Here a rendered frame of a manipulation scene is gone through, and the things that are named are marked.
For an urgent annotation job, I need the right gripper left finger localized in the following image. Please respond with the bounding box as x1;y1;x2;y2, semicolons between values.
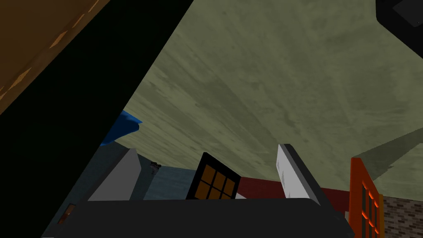
87;148;142;201

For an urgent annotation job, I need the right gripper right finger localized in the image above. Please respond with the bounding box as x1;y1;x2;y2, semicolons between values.
276;143;321;206

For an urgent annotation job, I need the blue angular object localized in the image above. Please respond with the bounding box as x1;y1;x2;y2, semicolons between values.
100;110;143;146

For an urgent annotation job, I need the black-framed window with orange panes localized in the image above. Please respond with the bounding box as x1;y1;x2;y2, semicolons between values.
185;152;242;200

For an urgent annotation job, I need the brown wooden panel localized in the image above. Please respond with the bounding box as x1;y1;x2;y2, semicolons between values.
0;0;110;115

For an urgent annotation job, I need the black angular block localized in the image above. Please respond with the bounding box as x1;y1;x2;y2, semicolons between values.
375;0;423;60

